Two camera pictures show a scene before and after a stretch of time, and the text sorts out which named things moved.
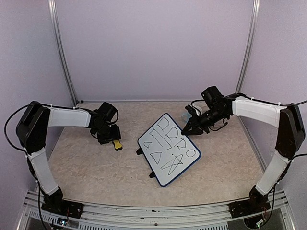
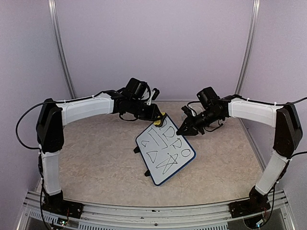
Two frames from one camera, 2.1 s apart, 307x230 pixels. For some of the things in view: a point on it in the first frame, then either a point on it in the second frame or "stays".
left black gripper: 116,135 to 152,115
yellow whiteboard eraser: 118,146 to 158,121
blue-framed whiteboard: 167,152 stays
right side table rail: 253,145 stays
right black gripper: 193,122 stays
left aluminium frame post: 53,5 stays
